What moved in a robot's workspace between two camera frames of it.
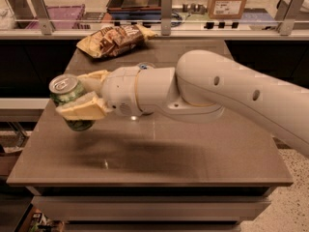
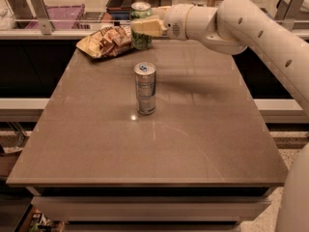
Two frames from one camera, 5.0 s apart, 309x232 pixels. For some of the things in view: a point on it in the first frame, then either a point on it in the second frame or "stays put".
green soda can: [64, 87] -> [138, 11]
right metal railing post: [288, 11] stays put
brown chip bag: [114, 40] stays put
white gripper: [121, 89] -> [175, 20]
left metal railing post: [45, 23] stays put
